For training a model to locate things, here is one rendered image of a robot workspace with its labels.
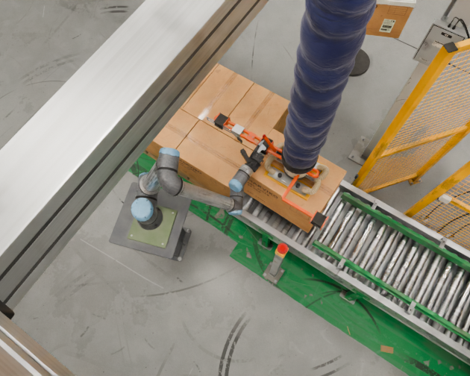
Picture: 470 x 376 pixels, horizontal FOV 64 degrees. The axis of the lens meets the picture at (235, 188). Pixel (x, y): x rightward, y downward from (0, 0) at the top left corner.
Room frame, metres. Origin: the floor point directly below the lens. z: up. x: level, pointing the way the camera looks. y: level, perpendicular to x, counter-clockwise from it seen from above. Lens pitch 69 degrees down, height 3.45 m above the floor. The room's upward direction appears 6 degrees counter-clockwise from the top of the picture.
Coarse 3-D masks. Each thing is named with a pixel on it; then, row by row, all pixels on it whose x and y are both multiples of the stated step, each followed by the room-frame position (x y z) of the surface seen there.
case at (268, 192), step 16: (320, 160) 1.06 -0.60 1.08; (256, 176) 0.99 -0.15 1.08; (336, 176) 0.93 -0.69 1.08; (256, 192) 0.97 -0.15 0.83; (272, 192) 0.88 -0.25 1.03; (320, 192) 0.83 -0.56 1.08; (272, 208) 0.87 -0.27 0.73; (288, 208) 0.79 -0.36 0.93; (304, 208) 0.73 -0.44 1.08; (320, 208) 0.72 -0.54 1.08; (304, 224) 0.69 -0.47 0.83
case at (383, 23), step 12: (384, 0) 2.49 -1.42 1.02; (396, 0) 2.48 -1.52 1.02; (408, 0) 2.46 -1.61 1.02; (384, 12) 2.48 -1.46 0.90; (396, 12) 2.45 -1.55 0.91; (408, 12) 2.43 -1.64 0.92; (372, 24) 2.50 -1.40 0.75; (384, 24) 2.47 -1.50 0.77; (396, 24) 2.44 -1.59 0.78; (384, 36) 2.46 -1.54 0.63; (396, 36) 2.43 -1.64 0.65
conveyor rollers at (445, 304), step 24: (336, 192) 1.00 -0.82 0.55; (264, 216) 0.86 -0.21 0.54; (336, 216) 0.80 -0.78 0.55; (360, 216) 0.78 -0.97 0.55; (336, 240) 0.61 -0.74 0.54; (360, 240) 0.59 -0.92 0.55; (432, 240) 0.53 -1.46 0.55; (336, 264) 0.43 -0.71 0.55; (360, 264) 0.41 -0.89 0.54; (408, 264) 0.37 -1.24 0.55; (432, 264) 0.35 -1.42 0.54; (408, 288) 0.20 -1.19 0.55; (456, 288) 0.16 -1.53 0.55; (456, 312) 0.00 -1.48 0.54
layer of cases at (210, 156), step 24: (216, 72) 2.31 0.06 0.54; (192, 96) 2.08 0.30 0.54; (216, 96) 2.05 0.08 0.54; (240, 96) 2.02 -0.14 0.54; (264, 96) 1.99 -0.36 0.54; (192, 120) 1.82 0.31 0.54; (240, 120) 1.77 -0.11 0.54; (264, 120) 1.75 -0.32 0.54; (168, 144) 1.61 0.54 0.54; (192, 144) 1.58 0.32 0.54; (216, 144) 1.56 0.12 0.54; (240, 144) 1.53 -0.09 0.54; (192, 168) 1.39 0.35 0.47; (216, 168) 1.33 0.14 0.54; (216, 192) 1.25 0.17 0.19
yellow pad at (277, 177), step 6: (276, 168) 1.03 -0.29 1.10; (264, 174) 1.00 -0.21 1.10; (270, 174) 0.99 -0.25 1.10; (276, 174) 0.98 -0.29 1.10; (282, 174) 0.98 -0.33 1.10; (276, 180) 0.94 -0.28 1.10; (282, 186) 0.90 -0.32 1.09; (288, 186) 0.89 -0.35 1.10; (294, 186) 0.88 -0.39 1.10; (300, 186) 0.88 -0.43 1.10; (306, 186) 0.88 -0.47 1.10; (294, 192) 0.84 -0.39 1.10; (300, 192) 0.83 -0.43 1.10; (306, 198) 0.79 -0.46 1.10
